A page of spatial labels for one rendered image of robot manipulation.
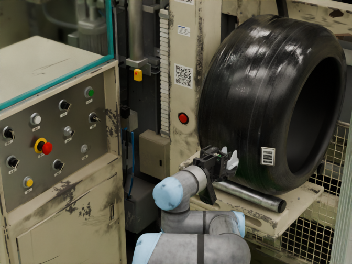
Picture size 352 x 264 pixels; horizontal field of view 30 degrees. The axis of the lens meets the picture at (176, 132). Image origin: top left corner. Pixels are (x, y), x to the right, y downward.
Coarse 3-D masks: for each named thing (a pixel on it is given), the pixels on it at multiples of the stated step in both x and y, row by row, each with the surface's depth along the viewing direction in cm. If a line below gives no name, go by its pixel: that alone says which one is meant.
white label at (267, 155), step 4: (264, 148) 188; (268, 148) 187; (272, 148) 187; (264, 152) 188; (268, 152) 188; (272, 152) 188; (264, 156) 189; (268, 156) 189; (272, 156) 188; (264, 160) 190; (268, 160) 189; (272, 160) 189; (268, 164) 190; (272, 164) 190
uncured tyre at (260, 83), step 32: (256, 32) 196; (288, 32) 193; (320, 32) 197; (224, 64) 193; (256, 64) 188; (288, 64) 186; (320, 64) 226; (224, 96) 191; (256, 96) 186; (288, 96) 185; (320, 96) 231; (224, 128) 193; (256, 128) 186; (288, 128) 190; (320, 128) 231; (256, 160) 191; (288, 160) 230; (320, 160) 221
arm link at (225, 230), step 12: (204, 216) 171; (216, 216) 169; (228, 216) 167; (240, 216) 171; (204, 228) 170; (216, 228) 155; (228, 228) 151; (240, 228) 170; (204, 240) 132; (216, 240) 133; (228, 240) 134; (240, 240) 138; (204, 252) 130; (216, 252) 130; (228, 252) 132; (240, 252) 134
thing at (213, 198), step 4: (208, 184) 181; (208, 188) 182; (212, 188) 184; (200, 192) 186; (204, 192) 184; (208, 192) 183; (212, 192) 184; (200, 196) 188; (204, 196) 186; (208, 196) 184; (212, 196) 185; (204, 200) 187; (208, 200) 186; (212, 200) 186; (212, 204) 187
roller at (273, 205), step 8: (216, 184) 220; (224, 184) 218; (232, 184) 217; (240, 184) 216; (232, 192) 217; (240, 192) 215; (248, 192) 213; (256, 192) 212; (248, 200) 214; (256, 200) 212; (264, 200) 210; (272, 200) 209; (280, 200) 208; (272, 208) 209; (280, 208) 208
